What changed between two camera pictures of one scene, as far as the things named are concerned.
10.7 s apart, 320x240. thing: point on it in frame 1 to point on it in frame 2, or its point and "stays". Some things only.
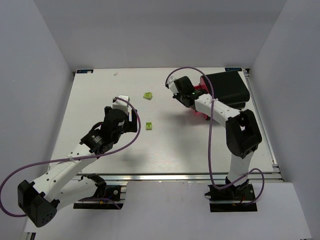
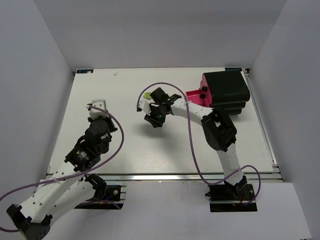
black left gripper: [133, 121] to [107, 122]
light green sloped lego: [148, 95] stays
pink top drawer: [203, 83] stays
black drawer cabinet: [229, 87] stays
